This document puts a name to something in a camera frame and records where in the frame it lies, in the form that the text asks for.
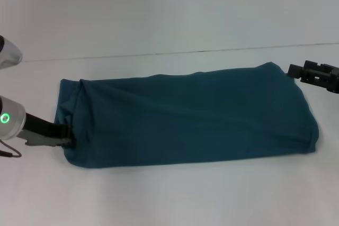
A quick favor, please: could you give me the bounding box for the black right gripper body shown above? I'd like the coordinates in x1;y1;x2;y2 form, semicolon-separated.
328;64;339;92

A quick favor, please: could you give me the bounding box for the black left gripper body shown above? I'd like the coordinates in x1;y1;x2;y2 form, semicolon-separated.
19;113;74;147

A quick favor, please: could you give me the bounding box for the teal t-shirt with FREE print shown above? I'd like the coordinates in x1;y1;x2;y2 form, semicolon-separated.
53;62;321;170

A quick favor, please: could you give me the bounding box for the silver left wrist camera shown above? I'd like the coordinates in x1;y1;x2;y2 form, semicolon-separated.
0;35;23;70

